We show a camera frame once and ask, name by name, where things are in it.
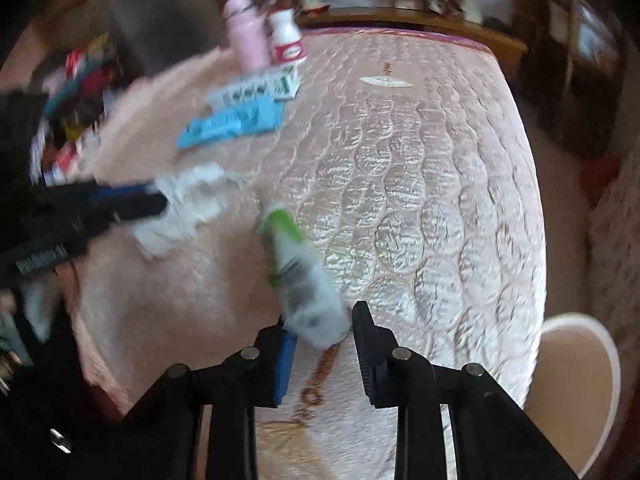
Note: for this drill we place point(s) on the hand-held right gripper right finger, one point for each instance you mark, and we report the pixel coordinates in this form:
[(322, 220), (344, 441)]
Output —
[(367, 360)]

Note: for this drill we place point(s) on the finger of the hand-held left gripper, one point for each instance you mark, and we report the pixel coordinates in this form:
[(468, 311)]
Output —
[(130, 191), (135, 207)]

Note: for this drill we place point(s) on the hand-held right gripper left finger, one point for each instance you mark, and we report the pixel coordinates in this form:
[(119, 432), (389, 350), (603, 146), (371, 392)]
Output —
[(285, 365)]

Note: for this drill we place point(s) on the white tissue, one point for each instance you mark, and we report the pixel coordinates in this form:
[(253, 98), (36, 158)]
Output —
[(185, 205)]

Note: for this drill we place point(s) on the white tube with green cap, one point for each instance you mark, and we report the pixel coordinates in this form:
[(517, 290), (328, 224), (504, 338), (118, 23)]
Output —
[(300, 275)]

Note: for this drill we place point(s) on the pile of colourful packets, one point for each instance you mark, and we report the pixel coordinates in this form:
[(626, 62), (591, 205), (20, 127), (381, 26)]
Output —
[(80, 105)]

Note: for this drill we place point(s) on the blue packet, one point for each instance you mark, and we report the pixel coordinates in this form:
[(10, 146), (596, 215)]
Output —
[(230, 122)]

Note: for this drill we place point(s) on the pink quilted bedspread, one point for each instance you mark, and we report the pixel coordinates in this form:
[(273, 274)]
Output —
[(425, 210)]

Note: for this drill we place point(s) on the small white printed box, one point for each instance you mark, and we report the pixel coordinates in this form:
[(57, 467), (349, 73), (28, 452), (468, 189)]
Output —
[(260, 87)]

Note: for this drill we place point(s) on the white pill bottle pink label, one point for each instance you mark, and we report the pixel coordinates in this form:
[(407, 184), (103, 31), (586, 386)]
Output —
[(287, 37)]

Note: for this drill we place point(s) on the red bag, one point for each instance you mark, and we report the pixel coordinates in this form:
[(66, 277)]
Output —
[(600, 175)]

